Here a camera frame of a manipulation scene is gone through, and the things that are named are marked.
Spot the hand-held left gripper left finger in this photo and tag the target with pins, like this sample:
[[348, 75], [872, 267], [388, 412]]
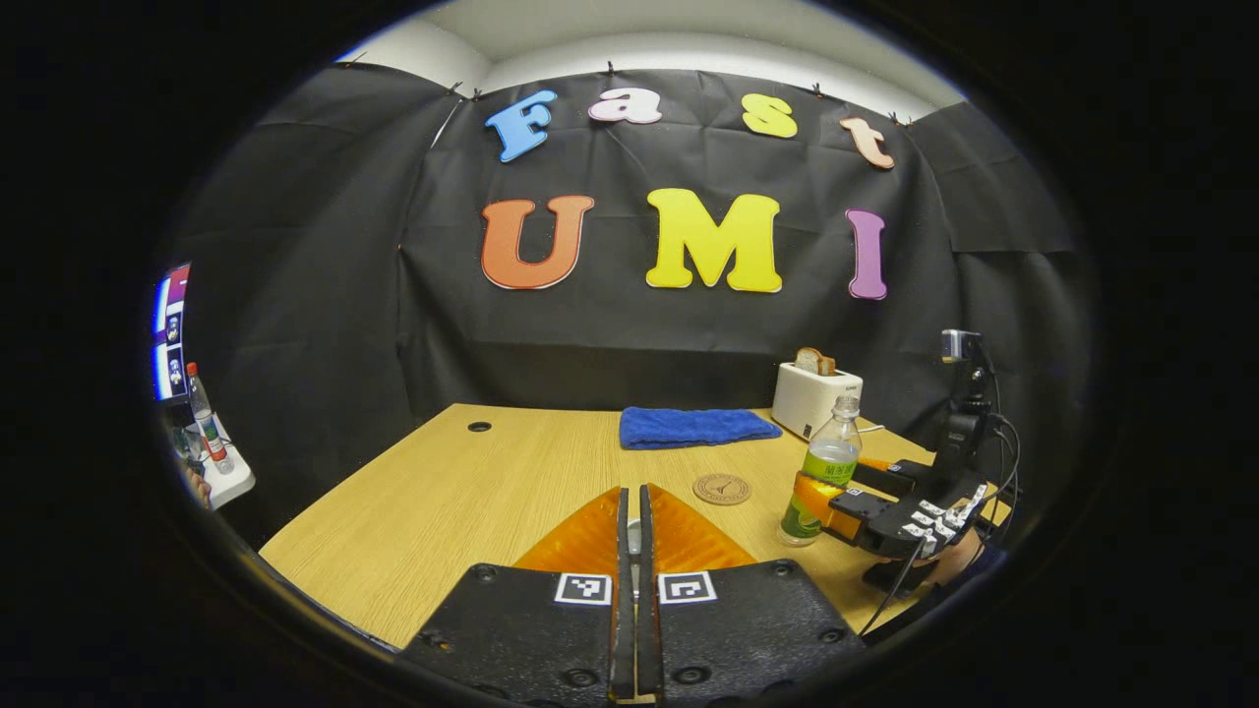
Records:
[[621, 639]]

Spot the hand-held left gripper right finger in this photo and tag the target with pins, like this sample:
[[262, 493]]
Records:
[[647, 639]]

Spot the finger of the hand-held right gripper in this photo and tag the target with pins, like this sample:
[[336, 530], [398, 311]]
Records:
[[821, 506], [890, 477]]

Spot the green label water bottle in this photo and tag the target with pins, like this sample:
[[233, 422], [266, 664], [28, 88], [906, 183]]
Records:
[[834, 442]]

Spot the round brown coaster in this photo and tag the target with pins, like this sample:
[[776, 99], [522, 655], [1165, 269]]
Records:
[[721, 489]]

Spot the red cap plastic bottle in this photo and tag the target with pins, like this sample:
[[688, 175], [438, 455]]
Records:
[[207, 423]]

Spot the white toaster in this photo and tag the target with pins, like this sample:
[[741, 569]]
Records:
[[802, 398]]

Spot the blue towel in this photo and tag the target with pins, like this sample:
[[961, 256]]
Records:
[[693, 429]]

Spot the black backdrop cloth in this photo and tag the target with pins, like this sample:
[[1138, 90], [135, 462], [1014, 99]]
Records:
[[344, 344]]

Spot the white side table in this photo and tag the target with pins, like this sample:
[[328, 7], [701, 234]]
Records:
[[231, 484]]

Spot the computer monitor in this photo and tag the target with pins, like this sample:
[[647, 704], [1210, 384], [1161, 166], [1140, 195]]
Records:
[[169, 334]]

